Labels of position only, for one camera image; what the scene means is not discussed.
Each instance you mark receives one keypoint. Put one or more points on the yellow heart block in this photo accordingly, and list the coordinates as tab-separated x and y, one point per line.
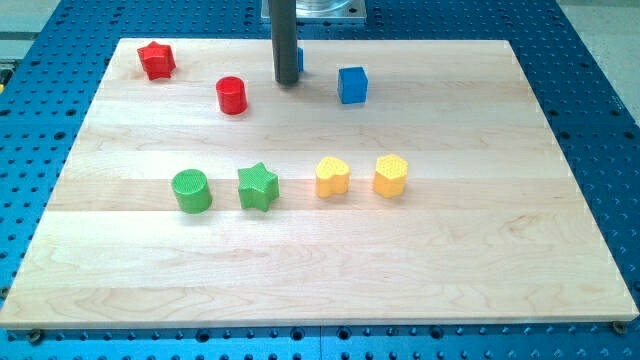
332	177

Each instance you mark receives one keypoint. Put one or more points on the green star block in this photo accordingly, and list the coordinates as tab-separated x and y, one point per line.
258	187

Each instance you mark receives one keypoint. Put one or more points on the red star block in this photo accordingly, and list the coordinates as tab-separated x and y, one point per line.
157	60

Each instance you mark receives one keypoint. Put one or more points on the yellow hexagon block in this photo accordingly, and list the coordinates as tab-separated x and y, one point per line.
391	173

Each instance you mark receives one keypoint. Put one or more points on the blue cube block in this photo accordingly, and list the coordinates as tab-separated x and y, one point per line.
352	85

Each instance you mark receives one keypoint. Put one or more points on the red cylinder block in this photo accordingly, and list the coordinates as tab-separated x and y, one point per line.
231	95

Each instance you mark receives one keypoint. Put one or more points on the green cylinder block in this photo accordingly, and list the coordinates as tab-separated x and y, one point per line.
191	190

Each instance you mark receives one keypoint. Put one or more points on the small blue block behind rod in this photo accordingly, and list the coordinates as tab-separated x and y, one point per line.
300	59

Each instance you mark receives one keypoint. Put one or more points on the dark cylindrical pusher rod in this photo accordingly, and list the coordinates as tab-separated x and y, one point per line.
284	41

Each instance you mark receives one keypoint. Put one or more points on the light wooden board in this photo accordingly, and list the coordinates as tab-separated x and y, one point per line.
491	228

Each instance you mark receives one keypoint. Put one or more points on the left board clamp screw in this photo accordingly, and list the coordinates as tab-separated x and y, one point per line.
35	336

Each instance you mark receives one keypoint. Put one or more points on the board clamp screw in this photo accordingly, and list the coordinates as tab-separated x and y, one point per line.
619	328
35	336

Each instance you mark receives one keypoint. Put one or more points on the right board clamp screw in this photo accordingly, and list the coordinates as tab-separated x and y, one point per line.
619	328

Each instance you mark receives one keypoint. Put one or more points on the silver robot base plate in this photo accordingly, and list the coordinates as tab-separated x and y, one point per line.
331	11

